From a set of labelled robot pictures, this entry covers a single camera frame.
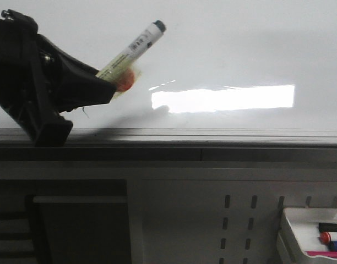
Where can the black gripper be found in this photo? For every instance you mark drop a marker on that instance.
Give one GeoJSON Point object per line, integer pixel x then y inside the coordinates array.
{"type": "Point", "coordinates": [25, 94]}

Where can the white plastic storage bin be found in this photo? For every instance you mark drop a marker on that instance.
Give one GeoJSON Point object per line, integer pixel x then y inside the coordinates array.
{"type": "Point", "coordinates": [299, 233]}

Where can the white slotted pegboard panel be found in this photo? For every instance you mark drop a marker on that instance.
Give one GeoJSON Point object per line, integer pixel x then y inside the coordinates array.
{"type": "Point", "coordinates": [221, 221]}

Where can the pink paper in bin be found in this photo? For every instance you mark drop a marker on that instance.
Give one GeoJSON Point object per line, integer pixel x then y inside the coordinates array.
{"type": "Point", "coordinates": [331, 254]}

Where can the white whiteboard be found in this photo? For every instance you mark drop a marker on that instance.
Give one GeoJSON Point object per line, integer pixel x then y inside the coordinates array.
{"type": "Point", "coordinates": [224, 71]}

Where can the white whiteboard marker with tape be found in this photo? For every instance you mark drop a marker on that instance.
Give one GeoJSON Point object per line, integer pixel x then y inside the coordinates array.
{"type": "Point", "coordinates": [120, 71]}

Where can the black marker in bin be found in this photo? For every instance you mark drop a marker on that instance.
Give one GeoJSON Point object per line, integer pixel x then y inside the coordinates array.
{"type": "Point", "coordinates": [327, 227]}

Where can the dark shelf unit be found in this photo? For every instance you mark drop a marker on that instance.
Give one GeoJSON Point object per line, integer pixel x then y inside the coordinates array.
{"type": "Point", "coordinates": [64, 221]}

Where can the orange capped marker in bin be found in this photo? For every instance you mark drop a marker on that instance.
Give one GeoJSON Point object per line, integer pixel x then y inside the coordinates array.
{"type": "Point", "coordinates": [327, 237]}

